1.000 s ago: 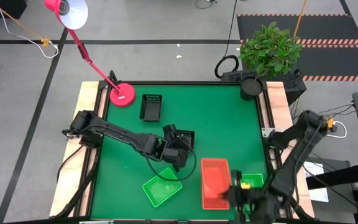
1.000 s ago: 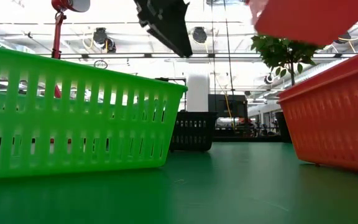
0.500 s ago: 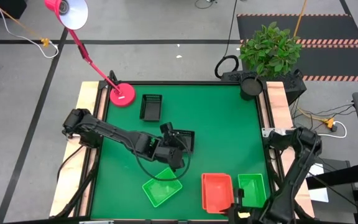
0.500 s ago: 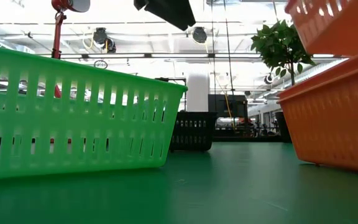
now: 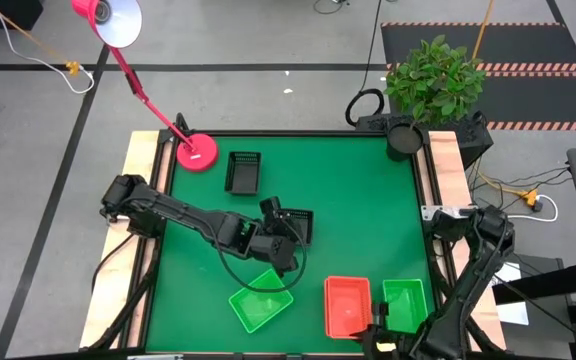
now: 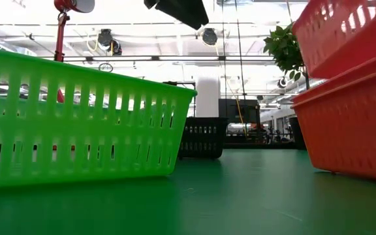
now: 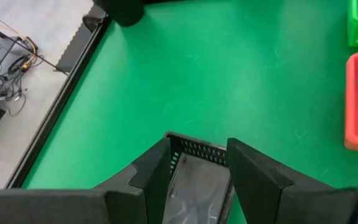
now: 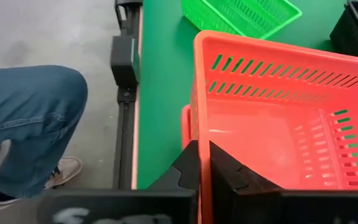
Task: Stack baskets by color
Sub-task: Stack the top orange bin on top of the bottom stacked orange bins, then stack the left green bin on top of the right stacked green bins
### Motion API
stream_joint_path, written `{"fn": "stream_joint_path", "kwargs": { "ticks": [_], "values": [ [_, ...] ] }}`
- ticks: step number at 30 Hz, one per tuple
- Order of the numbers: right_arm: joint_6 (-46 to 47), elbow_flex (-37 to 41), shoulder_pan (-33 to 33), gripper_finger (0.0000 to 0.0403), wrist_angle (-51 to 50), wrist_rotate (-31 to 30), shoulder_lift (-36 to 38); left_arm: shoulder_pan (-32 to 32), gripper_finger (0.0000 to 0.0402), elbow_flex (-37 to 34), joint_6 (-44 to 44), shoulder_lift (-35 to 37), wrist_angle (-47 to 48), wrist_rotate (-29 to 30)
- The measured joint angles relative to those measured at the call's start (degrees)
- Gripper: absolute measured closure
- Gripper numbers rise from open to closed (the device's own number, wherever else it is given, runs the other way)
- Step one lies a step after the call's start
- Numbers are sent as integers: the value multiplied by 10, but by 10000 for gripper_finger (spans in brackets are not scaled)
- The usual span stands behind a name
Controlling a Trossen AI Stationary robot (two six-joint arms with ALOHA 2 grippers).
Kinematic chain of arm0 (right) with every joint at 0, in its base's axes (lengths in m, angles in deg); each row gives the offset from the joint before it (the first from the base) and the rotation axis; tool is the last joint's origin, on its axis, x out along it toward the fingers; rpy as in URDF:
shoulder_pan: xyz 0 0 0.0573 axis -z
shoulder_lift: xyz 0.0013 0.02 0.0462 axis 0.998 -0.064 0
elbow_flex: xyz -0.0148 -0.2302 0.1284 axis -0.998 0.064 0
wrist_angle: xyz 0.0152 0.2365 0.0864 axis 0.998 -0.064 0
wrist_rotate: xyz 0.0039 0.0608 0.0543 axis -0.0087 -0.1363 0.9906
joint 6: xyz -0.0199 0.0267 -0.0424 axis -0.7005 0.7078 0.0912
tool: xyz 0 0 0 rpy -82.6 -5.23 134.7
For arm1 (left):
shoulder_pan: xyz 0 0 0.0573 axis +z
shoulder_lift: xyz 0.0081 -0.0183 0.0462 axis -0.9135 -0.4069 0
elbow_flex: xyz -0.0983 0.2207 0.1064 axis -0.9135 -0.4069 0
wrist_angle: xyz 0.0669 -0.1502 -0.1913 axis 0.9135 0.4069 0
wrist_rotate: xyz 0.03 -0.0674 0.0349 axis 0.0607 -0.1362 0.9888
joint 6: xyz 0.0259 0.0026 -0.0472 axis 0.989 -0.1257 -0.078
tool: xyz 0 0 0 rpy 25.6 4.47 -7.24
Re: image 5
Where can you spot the black hazard-striped floor mat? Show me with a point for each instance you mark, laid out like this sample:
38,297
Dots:
528,45

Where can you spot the orange power plug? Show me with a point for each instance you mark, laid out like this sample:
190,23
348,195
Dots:
530,197

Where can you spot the black plastic slotted basket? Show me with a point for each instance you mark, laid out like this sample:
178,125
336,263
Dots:
243,180
304,225

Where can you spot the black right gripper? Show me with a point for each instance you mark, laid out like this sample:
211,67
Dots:
398,345

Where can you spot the orange plastic slotted basket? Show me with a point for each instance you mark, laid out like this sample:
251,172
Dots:
348,305
325,320

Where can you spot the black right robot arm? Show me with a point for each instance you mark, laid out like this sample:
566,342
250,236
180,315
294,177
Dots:
473,280

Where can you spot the green leafy potted tree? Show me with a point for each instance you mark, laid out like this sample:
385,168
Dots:
433,80

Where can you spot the green plastic slotted basket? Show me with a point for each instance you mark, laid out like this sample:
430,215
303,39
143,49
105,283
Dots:
260,305
408,300

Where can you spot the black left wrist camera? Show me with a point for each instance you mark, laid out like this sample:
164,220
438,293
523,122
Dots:
270,207

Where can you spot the silver metal bracket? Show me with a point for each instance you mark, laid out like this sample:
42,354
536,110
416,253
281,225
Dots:
435,212

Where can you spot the red desk lamp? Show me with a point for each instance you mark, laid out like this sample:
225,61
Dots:
197,152

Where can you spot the wooden table side board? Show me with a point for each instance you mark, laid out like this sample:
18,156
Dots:
445,165
138,150

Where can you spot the black equipment case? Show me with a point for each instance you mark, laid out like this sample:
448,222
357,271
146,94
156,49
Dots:
3,12

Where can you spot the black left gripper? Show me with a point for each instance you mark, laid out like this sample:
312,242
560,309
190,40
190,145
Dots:
274,252

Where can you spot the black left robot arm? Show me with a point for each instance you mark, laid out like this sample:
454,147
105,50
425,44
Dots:
178,212

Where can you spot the white paper sheet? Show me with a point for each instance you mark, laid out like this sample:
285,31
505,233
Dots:
515,312

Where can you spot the black plant pot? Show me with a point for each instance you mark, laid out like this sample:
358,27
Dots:
404,140

